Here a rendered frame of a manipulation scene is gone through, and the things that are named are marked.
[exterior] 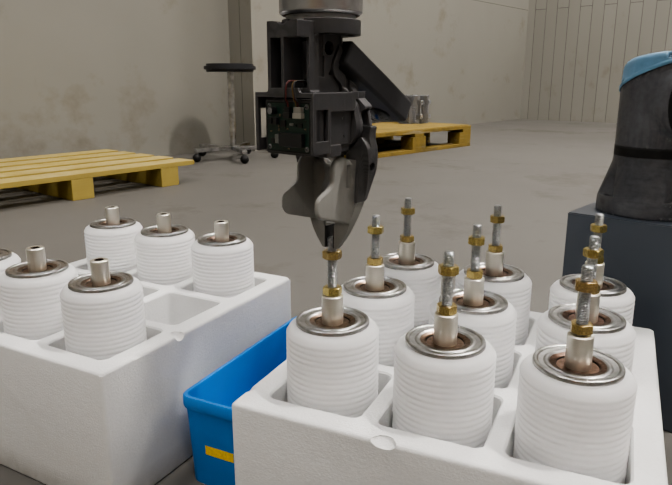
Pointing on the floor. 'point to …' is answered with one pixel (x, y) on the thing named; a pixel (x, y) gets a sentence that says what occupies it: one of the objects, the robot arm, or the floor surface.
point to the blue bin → (230, 372)
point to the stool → (228, 112)
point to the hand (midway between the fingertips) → (336, 233)
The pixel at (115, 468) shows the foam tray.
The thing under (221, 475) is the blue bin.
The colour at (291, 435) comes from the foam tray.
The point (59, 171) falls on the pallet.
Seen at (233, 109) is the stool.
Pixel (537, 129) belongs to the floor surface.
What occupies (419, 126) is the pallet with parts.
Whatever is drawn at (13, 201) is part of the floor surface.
